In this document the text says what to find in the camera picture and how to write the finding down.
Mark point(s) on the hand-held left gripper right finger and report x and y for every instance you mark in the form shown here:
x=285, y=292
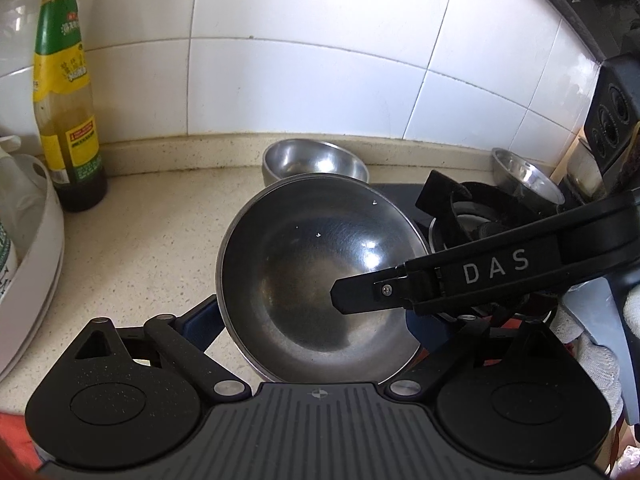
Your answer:
x=420, y=327

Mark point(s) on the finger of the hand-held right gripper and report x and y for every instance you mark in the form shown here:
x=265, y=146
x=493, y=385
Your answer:
x=360, y=292

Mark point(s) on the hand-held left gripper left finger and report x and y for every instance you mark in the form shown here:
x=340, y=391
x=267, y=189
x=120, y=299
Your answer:
x=200, y=322

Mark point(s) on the stainless steel bowl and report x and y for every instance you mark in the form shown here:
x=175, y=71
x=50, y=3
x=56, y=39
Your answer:
x=525, y=175
x=300, y=270
x=315, y=160

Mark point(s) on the person's right hand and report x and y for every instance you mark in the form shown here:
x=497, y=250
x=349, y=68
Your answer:
x=600, y=375

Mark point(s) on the black gas stove burner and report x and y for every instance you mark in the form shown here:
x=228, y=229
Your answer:
x=395, y=197

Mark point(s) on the black stove pan support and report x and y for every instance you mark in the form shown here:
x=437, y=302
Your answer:
x=450, y=195

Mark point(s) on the white two-tier condiment rack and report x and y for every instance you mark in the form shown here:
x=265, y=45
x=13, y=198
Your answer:
x=35, y=270

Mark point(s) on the red cloth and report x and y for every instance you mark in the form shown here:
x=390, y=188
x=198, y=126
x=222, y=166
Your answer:
x=12, y=447

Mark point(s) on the green yellow label sauce bottle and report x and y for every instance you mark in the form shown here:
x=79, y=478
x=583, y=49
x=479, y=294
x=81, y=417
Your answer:
x=65, y=90

